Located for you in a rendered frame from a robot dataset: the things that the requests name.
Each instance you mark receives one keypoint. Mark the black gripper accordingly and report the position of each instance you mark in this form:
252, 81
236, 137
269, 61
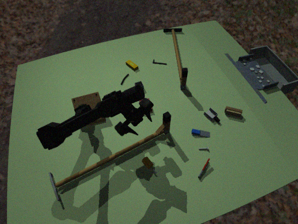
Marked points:
123, 128

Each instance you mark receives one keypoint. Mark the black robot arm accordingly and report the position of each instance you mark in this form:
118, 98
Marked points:
54, 134

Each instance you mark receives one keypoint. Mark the blue-handled knife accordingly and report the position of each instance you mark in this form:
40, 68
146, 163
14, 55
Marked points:
201, 132

